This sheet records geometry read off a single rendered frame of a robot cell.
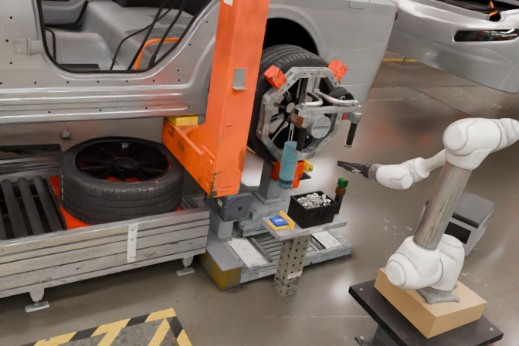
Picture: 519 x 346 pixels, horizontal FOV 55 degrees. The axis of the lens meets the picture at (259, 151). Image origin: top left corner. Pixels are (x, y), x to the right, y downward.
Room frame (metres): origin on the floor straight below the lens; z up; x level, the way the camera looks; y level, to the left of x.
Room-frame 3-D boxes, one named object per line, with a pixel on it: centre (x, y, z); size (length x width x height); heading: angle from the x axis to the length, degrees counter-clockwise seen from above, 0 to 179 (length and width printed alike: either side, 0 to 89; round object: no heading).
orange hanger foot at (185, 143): (2.52, 0.37, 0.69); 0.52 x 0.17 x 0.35; 35
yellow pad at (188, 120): (2.66, 0.47, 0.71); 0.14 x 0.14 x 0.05; 35
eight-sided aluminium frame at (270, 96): (2.64, -0.20, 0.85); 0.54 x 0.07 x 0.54; 125
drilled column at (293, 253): (2.19, -0.27, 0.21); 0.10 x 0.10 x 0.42; 35
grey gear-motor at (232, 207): (2.59, 0.17, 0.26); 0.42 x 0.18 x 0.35; 35
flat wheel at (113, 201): (2.40, 0.72, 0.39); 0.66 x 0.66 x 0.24
